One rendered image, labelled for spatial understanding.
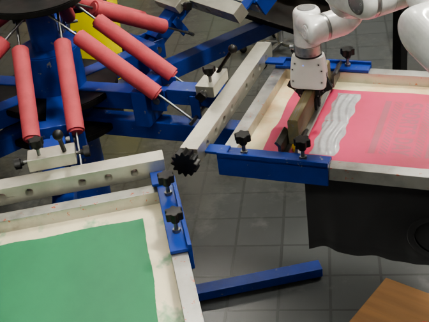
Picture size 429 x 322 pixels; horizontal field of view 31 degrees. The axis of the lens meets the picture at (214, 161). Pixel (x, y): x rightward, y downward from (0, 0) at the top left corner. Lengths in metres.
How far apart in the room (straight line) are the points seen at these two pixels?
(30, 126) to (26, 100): 0.08
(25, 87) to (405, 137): 1.07
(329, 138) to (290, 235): 1.27
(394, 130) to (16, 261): 1.07
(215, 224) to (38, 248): 1.68
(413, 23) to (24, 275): 1.02
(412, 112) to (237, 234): 1.35
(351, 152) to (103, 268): 0.75
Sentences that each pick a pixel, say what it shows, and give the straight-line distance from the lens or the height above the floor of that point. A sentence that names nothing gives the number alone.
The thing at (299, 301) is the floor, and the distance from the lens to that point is 3.08.
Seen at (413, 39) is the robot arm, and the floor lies 1.44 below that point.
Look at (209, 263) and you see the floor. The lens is 3.30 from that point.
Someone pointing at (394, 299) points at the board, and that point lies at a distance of 3.06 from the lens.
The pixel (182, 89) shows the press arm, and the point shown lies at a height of 1.04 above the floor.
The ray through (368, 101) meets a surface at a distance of 2.38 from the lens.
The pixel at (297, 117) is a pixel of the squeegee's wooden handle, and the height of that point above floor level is 1.06.
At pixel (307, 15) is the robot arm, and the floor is 1.30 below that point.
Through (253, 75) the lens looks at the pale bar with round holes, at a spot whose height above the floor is 1.01.
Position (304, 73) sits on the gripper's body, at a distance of 2.19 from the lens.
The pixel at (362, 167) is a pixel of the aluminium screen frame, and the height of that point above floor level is 0.99.
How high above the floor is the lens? 2.07
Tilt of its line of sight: 32 degrees down
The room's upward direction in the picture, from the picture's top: 7 degrees counter-clockwise
